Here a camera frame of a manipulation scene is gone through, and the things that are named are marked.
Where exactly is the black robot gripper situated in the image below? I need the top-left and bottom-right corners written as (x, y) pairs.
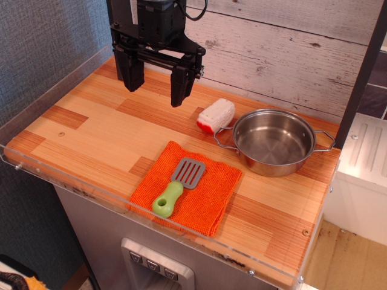
top-left (114, 1), bottom-right (206, 108)

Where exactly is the green handled grey spatula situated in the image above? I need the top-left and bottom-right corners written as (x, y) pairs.
top-left (152, 157), bottom-right (206, 218)

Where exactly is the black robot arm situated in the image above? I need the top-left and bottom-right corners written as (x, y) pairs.
top-left (107, 1), bottom-right (206, 107)

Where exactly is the orange knitted towel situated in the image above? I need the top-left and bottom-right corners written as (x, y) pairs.
top-left (129, 140), bottom-right (244, 237)

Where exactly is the white and red toy sushi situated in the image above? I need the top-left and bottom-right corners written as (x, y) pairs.
top-left (197, 98), bottom-right (236, 135)

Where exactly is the stainless steel pot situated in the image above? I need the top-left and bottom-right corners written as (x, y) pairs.
top-left (213, 109), bottom-right (336, 177)

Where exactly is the grey toy fridge cabinet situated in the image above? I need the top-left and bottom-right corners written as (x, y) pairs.
top-left (55, 186), bottom-right (274, 289)

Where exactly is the silver dispenser button panel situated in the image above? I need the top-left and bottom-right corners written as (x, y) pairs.
top-left (121, 237), bottom-right (195, 289)

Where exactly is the white toy cabinet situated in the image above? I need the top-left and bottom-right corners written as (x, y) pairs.
top-left (323, 114), bottom-right (386, 245)

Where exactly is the clear acrylic table guard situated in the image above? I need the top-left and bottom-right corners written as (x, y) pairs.
top-left (2, 59), bottom-right (339, 289)

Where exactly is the yellow and black object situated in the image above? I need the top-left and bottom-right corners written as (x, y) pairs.
top-left (1, 272), bottom-right (47, 290)

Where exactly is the dark vertical post left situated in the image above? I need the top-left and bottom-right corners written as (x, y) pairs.
top-left (106, 0), bottom-right (138, 53)

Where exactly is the dark vertical post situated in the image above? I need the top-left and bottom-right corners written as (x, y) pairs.
top-left (106, 0), bottom-right (138, 53)
top-left (335, 1), bottom-right (386, 149)

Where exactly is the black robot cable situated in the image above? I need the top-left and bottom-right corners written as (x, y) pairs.
top-left (175, 0), bottom-right (209, 22)

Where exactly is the dark vertical post right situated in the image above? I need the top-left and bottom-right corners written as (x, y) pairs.
top-left (335, 1), bottom-right (386, 149)

